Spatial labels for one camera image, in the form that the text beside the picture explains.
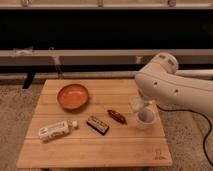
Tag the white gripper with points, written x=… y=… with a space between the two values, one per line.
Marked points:
x=145 y=101

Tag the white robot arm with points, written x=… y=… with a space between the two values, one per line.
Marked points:
x=158 y=79

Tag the white ceramic cup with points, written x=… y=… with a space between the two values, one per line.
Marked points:
x=145 y=117

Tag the dark red snack wrapper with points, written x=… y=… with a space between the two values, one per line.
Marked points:
x=117 y=116

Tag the brown chocolate bar box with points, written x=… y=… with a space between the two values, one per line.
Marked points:
x=98 y=125

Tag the orange bowl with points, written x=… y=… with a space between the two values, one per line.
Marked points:
x=72 y=96

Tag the wooden table board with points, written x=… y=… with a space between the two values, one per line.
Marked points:
x=124 y=145

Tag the white plastic bottle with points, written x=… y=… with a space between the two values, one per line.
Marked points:
x=55 y=130

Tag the grey metal rail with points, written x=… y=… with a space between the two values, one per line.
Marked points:
x=99 y=57

